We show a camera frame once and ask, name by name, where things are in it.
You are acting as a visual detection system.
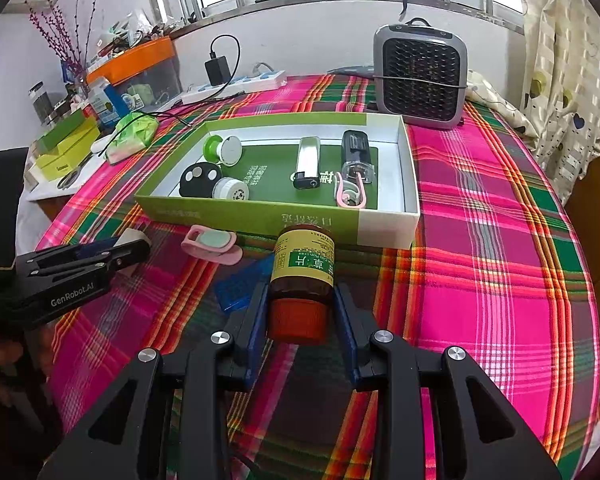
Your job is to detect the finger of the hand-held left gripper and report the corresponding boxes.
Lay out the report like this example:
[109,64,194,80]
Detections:
[16,238,153,274]
[14,249,152,320]

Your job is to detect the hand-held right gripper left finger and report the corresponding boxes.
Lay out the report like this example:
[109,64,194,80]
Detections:
[37,280,273,480]

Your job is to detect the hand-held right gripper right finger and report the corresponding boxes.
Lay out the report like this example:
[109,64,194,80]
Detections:
[332,282,563,480]

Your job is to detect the brown bottle with red cap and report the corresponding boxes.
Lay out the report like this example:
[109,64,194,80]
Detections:
[266,224,336,345]

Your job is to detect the green cardboard box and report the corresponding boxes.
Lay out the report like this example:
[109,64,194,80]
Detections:
[134,112,421,251]

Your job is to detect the plain pink clip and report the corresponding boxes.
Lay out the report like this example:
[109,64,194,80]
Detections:
[334,170,368,209]

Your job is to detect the black round remote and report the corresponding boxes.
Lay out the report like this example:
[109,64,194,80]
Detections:
[179,161,222,198]

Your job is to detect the blue card reader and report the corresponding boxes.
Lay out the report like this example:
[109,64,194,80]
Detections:
[215,254,276,316]

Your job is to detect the white side table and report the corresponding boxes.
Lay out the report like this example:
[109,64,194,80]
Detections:
[24,150,106,222]

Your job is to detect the pink clip with green pad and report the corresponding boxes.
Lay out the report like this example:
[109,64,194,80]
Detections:
[181,225,244,266]

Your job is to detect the scissors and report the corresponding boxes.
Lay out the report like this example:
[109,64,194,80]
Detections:
[55,157,98,191]

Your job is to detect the yellow-green flat box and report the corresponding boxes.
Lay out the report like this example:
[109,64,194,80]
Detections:
[35,127,101,186]

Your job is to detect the dark green flat box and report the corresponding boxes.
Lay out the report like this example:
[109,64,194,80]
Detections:
[34,109,88,155]

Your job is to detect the glass jar with dark lid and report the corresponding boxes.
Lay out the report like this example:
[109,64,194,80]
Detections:
[27,81,51,123]

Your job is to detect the green tissue packet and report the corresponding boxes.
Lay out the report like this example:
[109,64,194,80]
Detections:
[105,112,160,165]

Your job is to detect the blue box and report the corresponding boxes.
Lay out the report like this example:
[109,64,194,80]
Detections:
[87,76,131,128]

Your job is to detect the pink plaid blanket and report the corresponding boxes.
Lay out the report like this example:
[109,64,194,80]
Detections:
[35,74,600,480]

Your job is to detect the green and white spool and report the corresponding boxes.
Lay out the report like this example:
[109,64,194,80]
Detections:
[202,133,243,167]

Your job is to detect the silver and black lighter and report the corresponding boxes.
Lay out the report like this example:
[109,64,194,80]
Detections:
[293,137,322,190]

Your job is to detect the purple flower branches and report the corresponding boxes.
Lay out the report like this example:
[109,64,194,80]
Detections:
[27,0,108,86]

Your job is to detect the black device with clear end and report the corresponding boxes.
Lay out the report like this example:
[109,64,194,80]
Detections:
[340,130,372,186]

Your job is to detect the orange lidded storage bin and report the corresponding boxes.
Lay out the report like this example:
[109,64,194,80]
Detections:
[86,36,182,111]

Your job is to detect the black power adapter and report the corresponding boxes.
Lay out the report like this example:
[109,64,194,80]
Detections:
[205,57,231,86]

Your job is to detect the white power strip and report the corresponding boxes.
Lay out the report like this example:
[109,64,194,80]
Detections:
[181,70,287,106]

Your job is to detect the grey flat object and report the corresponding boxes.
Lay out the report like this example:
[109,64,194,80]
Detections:
[327,62,378,77]

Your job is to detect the grey space heater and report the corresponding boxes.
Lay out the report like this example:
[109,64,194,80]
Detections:
[372,17,469,129]

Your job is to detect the patterned curtain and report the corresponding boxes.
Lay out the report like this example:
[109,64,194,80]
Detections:
[467,0,600,206]

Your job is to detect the black adapter cable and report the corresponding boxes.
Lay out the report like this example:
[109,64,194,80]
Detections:
[95,35,242,161]

